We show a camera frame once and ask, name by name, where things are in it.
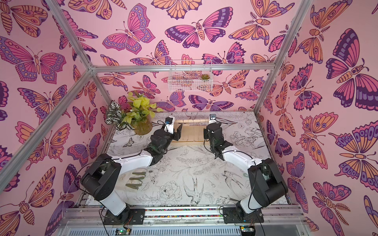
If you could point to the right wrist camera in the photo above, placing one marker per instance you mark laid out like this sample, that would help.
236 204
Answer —
212 119

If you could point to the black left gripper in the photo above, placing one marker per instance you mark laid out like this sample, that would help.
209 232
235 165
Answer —
176 136

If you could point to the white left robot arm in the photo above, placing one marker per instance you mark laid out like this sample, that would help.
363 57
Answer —
101 178

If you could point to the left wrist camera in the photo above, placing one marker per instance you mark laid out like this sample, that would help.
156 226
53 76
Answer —
169 121

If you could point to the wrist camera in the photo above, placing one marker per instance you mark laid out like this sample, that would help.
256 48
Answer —
169 121
212 119

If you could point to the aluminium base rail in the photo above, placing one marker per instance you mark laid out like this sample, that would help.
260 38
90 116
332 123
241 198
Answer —
275 220

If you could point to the white wire wall basket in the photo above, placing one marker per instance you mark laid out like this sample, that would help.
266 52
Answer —
186 75

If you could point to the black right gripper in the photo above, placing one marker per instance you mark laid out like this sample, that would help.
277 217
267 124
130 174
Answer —
211 132

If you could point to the small succulent in basket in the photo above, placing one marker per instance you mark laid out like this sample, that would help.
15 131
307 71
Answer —
205 77

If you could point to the wooden jewelry display stand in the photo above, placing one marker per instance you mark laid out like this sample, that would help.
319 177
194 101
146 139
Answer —
192 130

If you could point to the green potted plant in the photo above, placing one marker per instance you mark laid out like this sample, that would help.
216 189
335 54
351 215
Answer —
132 112

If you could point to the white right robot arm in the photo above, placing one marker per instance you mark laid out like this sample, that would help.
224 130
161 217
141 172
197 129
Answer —
266 181

